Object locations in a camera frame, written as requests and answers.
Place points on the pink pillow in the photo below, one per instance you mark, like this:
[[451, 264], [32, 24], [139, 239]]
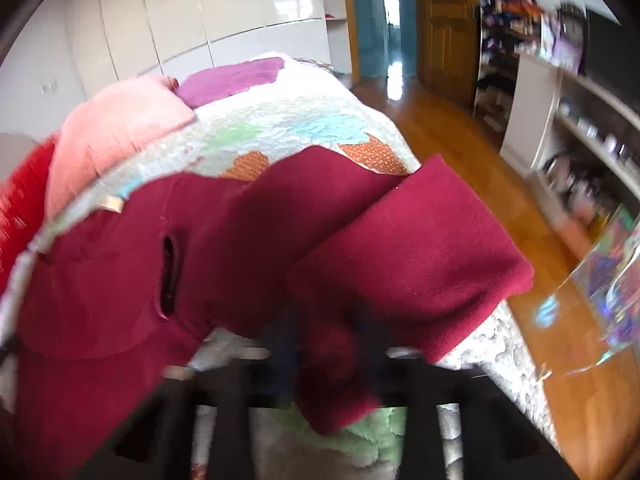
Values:
[[110, 135]]

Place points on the white wall socket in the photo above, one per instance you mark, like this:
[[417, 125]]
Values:
[[48, 87]]

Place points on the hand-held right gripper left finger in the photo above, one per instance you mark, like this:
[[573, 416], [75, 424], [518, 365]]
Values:
[[232, 395]]

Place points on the black television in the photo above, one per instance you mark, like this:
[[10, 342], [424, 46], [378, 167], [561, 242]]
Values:
[[607, 55]]

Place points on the maroon sweater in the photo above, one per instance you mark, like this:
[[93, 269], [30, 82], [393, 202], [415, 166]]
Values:
[[280, 240]]

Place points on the white glossy wardrobe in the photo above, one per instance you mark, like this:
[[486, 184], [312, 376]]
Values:
[[190, 5]]

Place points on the red quilted pillow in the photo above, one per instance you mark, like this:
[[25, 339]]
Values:
[[22, 210]]

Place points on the white shelf unit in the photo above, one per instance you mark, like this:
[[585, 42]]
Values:
[[530, 115]]

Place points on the magenta cloth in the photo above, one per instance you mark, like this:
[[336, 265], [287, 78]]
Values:
[[227, 80]]

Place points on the patchwork heart quilt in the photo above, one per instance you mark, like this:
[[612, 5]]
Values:
[[280, 120]]

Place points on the wooden door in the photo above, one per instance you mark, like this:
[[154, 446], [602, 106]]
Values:
[[445, 30]]

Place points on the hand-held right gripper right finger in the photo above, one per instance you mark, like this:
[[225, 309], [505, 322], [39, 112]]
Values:
[[425, 395]]

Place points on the shiny foil bag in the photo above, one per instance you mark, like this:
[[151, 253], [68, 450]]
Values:
[[607, 280]]

